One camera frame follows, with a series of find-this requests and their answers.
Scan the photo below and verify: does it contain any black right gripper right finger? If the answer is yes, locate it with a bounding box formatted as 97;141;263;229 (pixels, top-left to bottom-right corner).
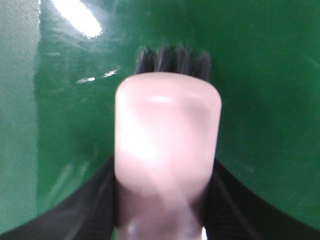
204;160;320;240

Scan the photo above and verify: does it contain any pink hand broom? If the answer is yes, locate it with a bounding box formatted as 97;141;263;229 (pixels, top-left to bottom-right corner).
114;45;222;240

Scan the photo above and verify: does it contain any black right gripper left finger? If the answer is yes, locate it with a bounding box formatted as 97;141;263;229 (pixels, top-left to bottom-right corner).
0;156;115;240

